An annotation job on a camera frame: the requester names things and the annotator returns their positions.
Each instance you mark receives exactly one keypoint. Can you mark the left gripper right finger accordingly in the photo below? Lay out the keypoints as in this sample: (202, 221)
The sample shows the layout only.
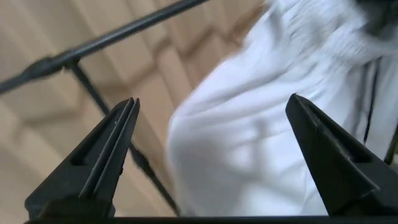
(339, 186)

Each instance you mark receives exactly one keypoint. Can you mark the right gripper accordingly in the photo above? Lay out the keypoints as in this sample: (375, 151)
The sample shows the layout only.
(381, 15)

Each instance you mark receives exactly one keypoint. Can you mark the beige curtain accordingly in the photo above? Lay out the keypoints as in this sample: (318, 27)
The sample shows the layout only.
(37, 140)

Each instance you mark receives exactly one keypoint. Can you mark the pale grey shorts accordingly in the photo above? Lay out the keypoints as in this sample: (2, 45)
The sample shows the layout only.
(248, 140)

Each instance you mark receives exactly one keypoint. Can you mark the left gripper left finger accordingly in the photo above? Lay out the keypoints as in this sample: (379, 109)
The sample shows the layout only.
(90, 186)

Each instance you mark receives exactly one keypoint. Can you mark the black clothes rack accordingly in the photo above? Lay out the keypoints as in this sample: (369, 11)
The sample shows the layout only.
(93, 45)

